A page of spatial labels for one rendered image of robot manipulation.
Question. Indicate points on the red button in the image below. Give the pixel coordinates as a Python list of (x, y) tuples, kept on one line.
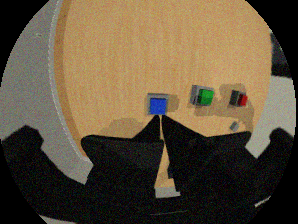
[(238, 98)]

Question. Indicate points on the green button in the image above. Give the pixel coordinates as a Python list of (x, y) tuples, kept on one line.
[(201, 95)]

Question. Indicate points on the blue button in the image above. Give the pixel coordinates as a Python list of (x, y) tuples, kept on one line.
[(158, 104)]

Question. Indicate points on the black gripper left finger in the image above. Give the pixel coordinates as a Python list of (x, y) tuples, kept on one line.
[(143, 151)]

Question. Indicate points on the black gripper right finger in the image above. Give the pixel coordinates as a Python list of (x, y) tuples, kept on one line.
[(189, 152)]

